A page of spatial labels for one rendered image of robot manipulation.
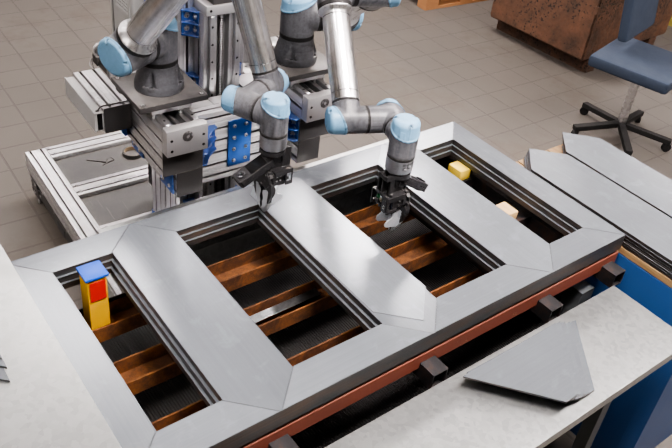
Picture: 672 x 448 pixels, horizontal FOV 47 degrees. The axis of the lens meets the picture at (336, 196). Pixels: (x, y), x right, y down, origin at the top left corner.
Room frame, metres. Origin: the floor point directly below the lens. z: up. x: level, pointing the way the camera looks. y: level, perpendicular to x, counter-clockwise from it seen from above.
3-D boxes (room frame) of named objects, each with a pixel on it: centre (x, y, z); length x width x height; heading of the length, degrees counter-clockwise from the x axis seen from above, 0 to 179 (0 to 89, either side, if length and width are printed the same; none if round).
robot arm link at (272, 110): (1.79, 0.19, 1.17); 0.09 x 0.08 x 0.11; 66
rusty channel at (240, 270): (1.82, 0.11, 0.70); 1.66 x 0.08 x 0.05; 131
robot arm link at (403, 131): (1.76, -0.16, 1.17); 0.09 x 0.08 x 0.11; 18
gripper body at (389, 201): (1.75, -0.15, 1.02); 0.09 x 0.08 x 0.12; 131
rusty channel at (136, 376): (1.67, -0.02, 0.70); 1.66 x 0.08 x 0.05; 131
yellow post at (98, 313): (1.42, 0.57, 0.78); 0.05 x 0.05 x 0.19; 41
